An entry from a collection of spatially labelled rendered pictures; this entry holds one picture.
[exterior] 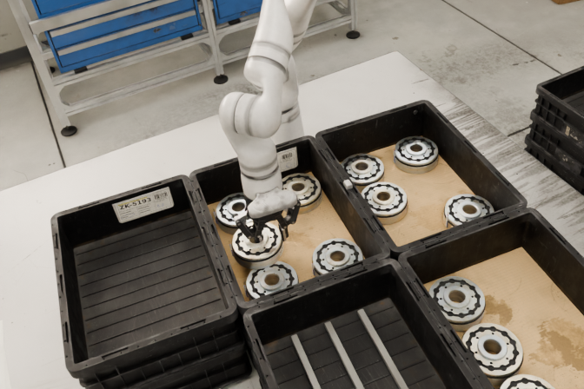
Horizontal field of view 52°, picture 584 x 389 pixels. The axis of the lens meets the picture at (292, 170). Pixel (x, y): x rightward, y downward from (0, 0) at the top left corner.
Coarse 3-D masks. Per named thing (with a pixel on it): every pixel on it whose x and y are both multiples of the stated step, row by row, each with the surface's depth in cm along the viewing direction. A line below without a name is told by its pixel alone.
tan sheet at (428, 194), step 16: (384, 160) 146; (384, 176) 142; (400, 176) 141; (416, 176) 141; (432, 176) 140; (448, 176) 140; (416, 192) 137; (432, 192) 136; (448, 192) 136; (464, 192) 136; (416, 208) 133; (432, 208) 133; (400, 224) 130; (416, 224) 130; (432, 224) 129; (400, 240) 127; (416, 240) 127
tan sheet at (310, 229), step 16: (320, 208) 136; (304, 224) 133; (320, 224) 132; (336, 224) 132; (224, 240) 131; (288, 240) 130; (304, 240) 129; (320, 240) 129; (352, 240) 128; (288, 256) 126; (304, 256) 126; (240, 272) 124; (304, 272) 123; (240, 288) 121
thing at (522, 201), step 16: (384, 112) 143; (432, 112) 143; (336, 128) 141; (448, 128) 137; (320, 144) 137; (464, 144) 133; (336, 160) 132; (480, 160) 128; (496, 176) 124; (352, 192) 125; (512, 192) 121; (368, 208) 121; (512, 208) 117; (464, 224) 115; (384, 240) 114; (432, 240) 113
